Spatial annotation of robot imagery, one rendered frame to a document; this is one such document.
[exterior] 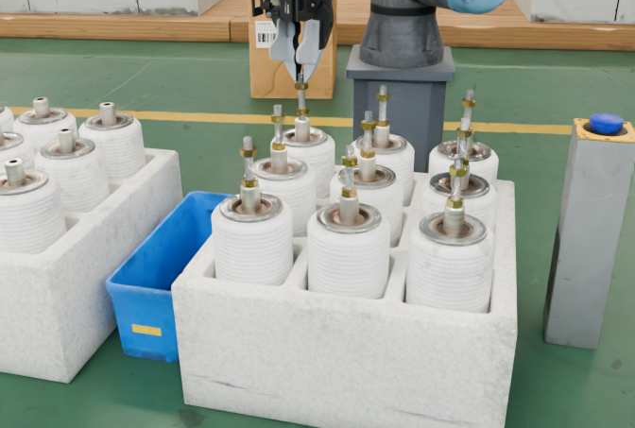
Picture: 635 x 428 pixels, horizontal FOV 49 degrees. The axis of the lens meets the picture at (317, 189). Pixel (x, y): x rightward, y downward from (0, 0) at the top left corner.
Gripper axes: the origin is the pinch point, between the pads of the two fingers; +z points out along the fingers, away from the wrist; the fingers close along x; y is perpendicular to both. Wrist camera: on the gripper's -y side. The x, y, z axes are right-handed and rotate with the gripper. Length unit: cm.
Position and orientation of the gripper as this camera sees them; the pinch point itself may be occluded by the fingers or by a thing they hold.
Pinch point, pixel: (303, 71)
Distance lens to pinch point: 101.2
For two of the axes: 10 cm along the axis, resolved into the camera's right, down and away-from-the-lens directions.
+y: -4.8, 3.8, -7.9
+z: 0.1, 9.0, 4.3
